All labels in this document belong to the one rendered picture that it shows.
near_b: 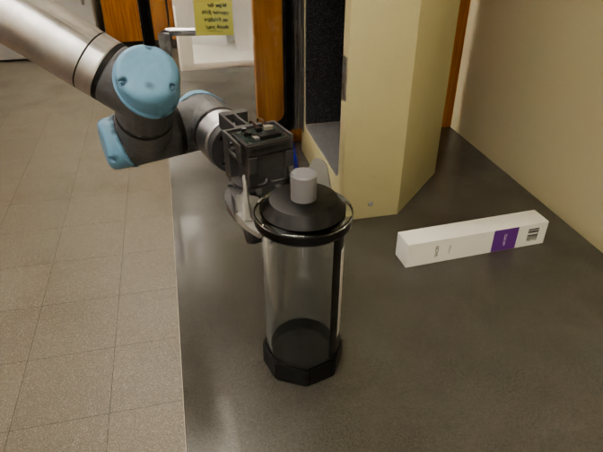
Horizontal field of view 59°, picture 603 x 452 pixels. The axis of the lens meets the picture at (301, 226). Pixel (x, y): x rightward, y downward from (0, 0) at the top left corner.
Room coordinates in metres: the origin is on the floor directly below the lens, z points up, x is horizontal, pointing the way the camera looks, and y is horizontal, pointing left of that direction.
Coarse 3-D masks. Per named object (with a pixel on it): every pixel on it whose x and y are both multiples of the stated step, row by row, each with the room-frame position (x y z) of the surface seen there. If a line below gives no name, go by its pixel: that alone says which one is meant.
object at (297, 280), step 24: (264, 240) 0.48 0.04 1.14; (264, 264) 0.49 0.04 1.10; (288, 264) 0.46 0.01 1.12; (312, 264) 0.46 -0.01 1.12; (288, 288) 0.46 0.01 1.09; (312, 288) 0.46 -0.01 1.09; (288, 312) 0.46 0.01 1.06; (312, 312) 0.46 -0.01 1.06; (288, 336) 0.46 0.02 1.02; (312, 336) 0.46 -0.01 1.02; (288, 360) 0.46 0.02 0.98; (312, 360) 0.46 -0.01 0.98
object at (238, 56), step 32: (160, 0) 1.12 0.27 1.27; (192, 0) 1.12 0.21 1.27; (224, 0) 1.12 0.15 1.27; (256, 0) 1.13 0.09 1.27; (160, 32) 1.12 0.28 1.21; (192, 32) 1.12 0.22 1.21; (224, 32) 1.12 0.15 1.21; (256, 32) 1.13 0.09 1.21; (192, 64) 1.12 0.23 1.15; (224, 64) 1.12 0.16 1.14; (256, 64) 1.13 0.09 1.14; (224, 96) 1.12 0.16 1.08; (256, 96) 1.13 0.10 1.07
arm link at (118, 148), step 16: (176, 112) 0.73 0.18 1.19; (112, 128) 0.68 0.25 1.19; (176, 128) 0.71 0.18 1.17; (112, 144) 0.67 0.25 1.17; (128, 144) 0.66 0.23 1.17; (144, 144) 0.65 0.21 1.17; (160, 144) 0.67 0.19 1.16; (176, 144) 0.70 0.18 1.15; (112, 160) 0.67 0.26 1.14; (128, 160) 0.67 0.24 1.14; (144, 160) 0.69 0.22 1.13; (160, 160) 0.71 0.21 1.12
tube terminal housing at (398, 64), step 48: (384, 0) 0.84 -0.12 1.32; (432, 0) 0.90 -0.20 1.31; (384, 48) 0.85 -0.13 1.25; (432, 48) 0.92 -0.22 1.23; (384, 96) 0.85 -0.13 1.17; (432, 96) 0.95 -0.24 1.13; (384, 144) 0.85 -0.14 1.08; (432, 144) 0.99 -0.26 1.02; (336, 192) 0.86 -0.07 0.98; (384, 192) 0.85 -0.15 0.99
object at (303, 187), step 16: (304, 176) 0.49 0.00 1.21; (272, 192) 0.51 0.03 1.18; (288, 192) 0.51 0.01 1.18; (304, 192) 0.49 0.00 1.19; (320, 192) 0.51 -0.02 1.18; (272, 208) 0.48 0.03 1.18; (288, 208) 0.48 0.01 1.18; (304, 208) 0.48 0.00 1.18; (320, 208) 0.48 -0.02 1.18; (336, 208) 0.48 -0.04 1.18; (288, 224) 0.46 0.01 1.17; (304, 224) 0.46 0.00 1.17; (320, 224) 0.46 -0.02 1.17
